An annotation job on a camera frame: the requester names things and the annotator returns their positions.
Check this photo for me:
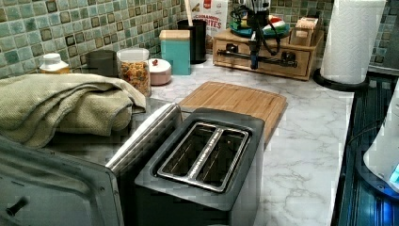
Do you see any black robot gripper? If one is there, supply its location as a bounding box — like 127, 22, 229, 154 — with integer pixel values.
246, 0, 270, 70

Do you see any bamboo wooden drawer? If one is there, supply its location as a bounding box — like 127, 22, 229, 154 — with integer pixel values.
213, 40, 315, 80

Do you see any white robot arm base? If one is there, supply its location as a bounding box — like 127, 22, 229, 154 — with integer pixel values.
358, 85, 399, 201

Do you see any bamboo drawer cabinet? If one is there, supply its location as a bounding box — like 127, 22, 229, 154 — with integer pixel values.
213, 29, 324, 81

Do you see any blue plate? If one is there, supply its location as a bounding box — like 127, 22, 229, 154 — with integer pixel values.
230, 20, 291, 39

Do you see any wooden tea bag box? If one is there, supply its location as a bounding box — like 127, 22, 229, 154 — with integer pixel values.
289, 17, 320, 46

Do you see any cinnamon cereal box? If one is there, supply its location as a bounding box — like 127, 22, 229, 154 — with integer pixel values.
189, 0, 229, 37

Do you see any black utensil holder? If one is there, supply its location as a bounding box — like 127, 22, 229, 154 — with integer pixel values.
178, 20, 206, 64

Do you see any black paper towel holder base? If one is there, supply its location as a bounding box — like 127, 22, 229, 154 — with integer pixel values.
312, 69, 370, 92

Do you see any bamboo cutting board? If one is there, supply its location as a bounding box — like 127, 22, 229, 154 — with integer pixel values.
179, 81, 287, 143

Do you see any teal canister with wooden lid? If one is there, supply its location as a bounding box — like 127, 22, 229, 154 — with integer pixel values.
159, 30, 191, 75

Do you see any pink ceramic lidded bowl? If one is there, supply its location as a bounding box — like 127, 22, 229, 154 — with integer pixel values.
149, 58, 171, 86

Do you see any white paper towel roll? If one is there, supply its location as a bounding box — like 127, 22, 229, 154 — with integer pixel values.
320, 0, 386, 85

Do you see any clear jar of colourful cereal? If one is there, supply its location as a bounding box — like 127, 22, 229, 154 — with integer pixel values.
117, 48, 152, 97

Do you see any black silver toaster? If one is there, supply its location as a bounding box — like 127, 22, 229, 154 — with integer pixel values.
136, 108, 264, 226

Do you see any dark grey cup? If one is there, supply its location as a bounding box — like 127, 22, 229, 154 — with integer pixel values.
86, 50, 118, 77

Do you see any orange bottle with white cap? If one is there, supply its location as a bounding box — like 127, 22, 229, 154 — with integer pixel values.
40, 53, 70, 74

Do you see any stainless steel toaster oven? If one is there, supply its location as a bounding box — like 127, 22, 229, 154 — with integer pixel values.
1, 98, 182, 226

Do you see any olive green towel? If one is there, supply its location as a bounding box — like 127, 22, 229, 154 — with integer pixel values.
1, 73, 146, 148

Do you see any wooden utensil handle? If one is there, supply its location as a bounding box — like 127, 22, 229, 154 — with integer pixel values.
184, 0, 193, 26

